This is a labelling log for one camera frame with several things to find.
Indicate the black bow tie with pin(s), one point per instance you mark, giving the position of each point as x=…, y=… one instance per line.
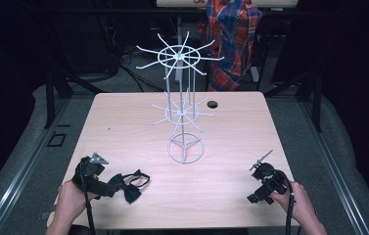
x=129, y=189

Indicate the black metal stand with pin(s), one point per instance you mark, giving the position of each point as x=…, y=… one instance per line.
x=316, y=98
x=50, y=98

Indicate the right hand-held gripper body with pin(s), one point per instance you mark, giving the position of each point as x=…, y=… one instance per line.
x=269, y=181

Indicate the red blue plaid cloth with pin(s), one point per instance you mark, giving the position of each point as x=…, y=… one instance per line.
x=232, y=42

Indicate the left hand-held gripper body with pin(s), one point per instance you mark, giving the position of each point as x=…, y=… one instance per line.
x=90, y=169

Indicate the person's left hand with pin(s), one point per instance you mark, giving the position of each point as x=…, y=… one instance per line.
x=71, y=199

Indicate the black tape floor marking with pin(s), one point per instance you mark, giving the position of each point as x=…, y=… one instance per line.
x=56, y=140

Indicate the person's right hand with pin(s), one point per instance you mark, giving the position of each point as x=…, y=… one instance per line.
x=294, y=202

